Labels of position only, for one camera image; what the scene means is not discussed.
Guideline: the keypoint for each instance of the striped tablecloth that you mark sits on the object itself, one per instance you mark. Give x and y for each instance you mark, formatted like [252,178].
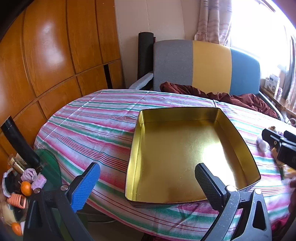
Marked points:
[92,129]

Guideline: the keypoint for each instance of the maroon blanket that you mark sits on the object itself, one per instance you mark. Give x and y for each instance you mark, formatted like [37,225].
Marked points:
[245,99]

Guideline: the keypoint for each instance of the gold tin box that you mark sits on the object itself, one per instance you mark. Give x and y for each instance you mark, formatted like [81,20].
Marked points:
[185,157]

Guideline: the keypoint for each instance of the orange ringed clip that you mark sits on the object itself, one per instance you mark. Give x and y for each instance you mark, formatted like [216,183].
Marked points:
[17,201]

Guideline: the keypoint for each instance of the blue white carton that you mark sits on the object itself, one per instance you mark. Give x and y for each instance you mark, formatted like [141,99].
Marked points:
[272,82]

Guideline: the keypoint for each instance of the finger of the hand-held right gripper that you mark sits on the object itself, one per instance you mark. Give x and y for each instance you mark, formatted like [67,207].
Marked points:
[271,138]
[290,136]

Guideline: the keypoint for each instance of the wooden side table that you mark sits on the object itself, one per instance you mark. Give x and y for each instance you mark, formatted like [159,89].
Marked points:
[279,102]

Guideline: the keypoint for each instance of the pale pink rolled sock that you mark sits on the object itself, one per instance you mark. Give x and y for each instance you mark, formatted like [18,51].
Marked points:
[29,175]

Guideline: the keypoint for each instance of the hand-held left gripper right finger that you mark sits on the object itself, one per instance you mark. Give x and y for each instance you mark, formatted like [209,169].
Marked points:
[208,185]

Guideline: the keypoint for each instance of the pink patterned curtain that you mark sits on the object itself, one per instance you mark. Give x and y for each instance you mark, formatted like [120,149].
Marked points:
[214,20]

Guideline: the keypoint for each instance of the orange tangerine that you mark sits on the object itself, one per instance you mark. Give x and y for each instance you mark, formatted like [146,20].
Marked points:
[17,229]
[26,188]

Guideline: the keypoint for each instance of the grey yellow blue sofa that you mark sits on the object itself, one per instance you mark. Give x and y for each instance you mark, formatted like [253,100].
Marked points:
[208,67]

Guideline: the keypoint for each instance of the wooden wardrobe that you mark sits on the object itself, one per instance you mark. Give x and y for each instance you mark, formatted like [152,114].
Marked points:
[50,58]

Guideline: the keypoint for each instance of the white plastic-wrapped ball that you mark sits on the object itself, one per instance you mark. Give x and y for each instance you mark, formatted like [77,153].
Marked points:
[263,144]

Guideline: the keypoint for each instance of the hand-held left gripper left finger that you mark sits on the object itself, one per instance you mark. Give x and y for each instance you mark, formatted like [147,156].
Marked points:
[85,188]

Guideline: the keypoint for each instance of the black rolled mat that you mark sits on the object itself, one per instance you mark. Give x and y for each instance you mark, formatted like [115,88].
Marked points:
[145,53]

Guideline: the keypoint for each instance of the brown fuzzy toy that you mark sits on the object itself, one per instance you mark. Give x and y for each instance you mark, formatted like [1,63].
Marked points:
[272,128]

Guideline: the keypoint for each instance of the gold capped bottle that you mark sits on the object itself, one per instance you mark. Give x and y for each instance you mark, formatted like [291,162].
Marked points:
[16,163]

